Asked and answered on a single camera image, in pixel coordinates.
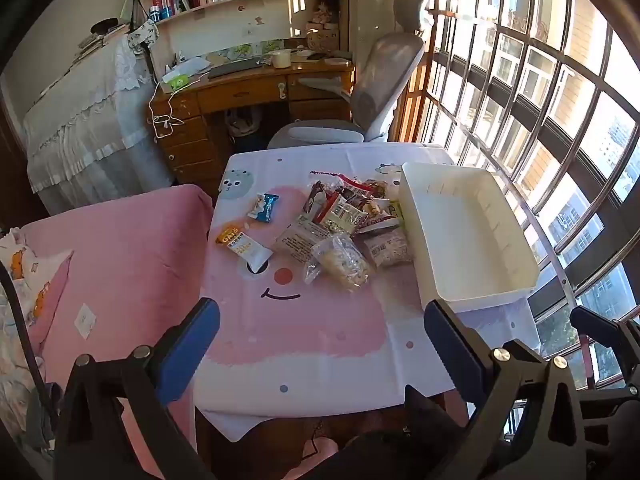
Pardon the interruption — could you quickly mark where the white plastic tray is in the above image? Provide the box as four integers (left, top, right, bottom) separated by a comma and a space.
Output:
399, 161, 542, 313

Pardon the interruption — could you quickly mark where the white paper tag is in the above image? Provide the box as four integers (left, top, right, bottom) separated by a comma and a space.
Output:
74, 302, 97, 340

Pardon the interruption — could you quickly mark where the black keyboard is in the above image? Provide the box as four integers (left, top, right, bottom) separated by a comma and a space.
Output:
207, 58, 263, 80

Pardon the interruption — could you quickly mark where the metal window grille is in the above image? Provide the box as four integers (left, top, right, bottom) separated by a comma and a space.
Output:
400, 0, 640, 391

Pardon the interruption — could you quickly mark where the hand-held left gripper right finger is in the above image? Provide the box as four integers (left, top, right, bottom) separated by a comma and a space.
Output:
424, 299, 588, 480

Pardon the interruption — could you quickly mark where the orange-yellow snack packet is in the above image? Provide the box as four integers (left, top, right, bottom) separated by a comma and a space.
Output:
215, 222, 275, 275

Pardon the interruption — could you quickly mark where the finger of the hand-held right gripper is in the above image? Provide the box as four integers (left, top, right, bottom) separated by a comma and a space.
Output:
580, 385, 640, 461
569, 305, 640, 386

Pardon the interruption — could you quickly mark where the wooden desk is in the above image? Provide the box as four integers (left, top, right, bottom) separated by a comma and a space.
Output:
147, 57, 357, 196

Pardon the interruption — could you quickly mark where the floral fabric bag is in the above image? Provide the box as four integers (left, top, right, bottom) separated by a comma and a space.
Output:
125, 19, 160, 53

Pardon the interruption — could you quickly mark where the bag under desk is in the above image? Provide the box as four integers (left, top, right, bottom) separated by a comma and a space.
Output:
224, 107, 263, 138

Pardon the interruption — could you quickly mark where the plush doll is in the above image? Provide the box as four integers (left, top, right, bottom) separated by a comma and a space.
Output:
306, 0, 342, 31

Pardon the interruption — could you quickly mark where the white charging cable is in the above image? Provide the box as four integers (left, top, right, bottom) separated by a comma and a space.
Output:
147, 72, 211, 140

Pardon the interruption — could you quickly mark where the cartoon print pillow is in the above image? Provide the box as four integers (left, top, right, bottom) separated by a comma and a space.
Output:
0, 227, 76, 343

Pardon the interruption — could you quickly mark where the grey office chair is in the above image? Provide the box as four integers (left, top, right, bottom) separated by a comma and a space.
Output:
267, 0, 433, 150

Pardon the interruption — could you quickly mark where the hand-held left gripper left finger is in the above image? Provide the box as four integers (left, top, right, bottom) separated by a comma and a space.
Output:
52, 297, 222, 480

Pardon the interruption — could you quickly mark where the pile of assorted snack packets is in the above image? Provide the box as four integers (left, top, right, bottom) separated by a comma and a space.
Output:
274, 170, 416, 292

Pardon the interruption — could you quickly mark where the black cable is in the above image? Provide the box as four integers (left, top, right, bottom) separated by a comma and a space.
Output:
0, 260, 56, 411

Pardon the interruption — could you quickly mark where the person's dark clothed leg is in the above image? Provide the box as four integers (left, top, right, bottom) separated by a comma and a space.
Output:
295, 385, 473, 480

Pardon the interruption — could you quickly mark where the pink white printed tablecloth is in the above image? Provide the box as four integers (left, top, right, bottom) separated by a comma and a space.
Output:
192, 142, 543, 443

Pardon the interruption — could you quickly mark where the green illustrated sheet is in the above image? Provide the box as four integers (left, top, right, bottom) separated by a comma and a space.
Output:
210, 40, 286, 63

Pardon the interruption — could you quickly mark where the blue snack packet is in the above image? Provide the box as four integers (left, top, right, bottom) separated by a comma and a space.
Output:
246, 192, 281, 223

